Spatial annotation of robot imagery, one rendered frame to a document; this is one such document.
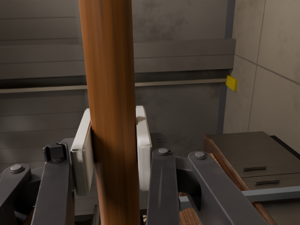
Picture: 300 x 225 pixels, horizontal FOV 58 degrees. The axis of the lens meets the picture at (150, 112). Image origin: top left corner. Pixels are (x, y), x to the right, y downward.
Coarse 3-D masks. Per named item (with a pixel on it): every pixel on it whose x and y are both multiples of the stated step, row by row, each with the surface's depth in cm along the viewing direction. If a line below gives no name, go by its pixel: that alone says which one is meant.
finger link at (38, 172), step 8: (72, 144) 17; (40, 168) 14; (72, 168) 15; (32, 176) 13; (40, 176) 13; (72, 176) 14; (32, 184) 13; (72, 184) 14; (24, 192) 13; (32, 192) 13; (72, 192) 14; (16, 200) 13; (24, 200) 13; (32, 200) 13; (16, 208) 13; (24, 208) 13
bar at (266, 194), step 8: (248, 192) 132; (256, 192) 132; (264, 192) 132; (272, 192) 131; (280, 192) 131; (288, 192) 132; (296, 192) 132; (184, 200) 127; (256, 200) 131; (264, 200) 132; (184, 208) 130
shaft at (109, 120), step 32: (96, 0) 14; (128, 0) 15; (96, 32) 15; (128, 32) 15; (96, 64) 15; (128, 64) 16; (96, 96) 16; (128, 96) 16; (96, 128) 17; (128, 128) 17; (96, 160) 18; (128, 160) 18; (128, 192) 18; (128, 224) 19
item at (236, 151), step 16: (208, 144) 200; (224, 144) 194; (240, 144) 193; (256, 144) 193; (272, 144) 192; (224, 160) 171; (240, 160) 172; (256, 160) 172; (272, 160) 171; (288, 160) 171; (240, 176) 155; (256, 176) 155; (272, 176) 154; (288, 176) 154; (256, 208) 130; (272, 208) 129; (288, 208) 128; (272, 224) 118; (288, 224) 119
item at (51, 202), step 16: (48, 144) 14; (64, 144) 14; (48, 160) 14; (64, 160) 14; (48, 176) 12; (64, 176) 12; (48, 192) 11; (64, 192) 11; (48, 208) 10; (64, 208) 10; (32, 224) 10; (48, 224) 10; (64, 224) 10
